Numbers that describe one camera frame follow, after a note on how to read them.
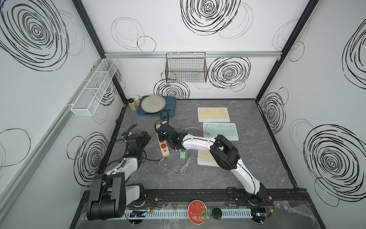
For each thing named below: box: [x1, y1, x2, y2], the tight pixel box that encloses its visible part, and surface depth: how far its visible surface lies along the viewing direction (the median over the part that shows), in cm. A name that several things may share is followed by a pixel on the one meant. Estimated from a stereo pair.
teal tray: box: [137, 95, 177, 117], surface depth 118 cm
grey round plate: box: [141, 94, 167, 114], surface depth 120 cm
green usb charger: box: [179, 151, 188, 160], surface depth 88 cm
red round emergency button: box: [187, 199, 208, 226], surface depth 68 cm
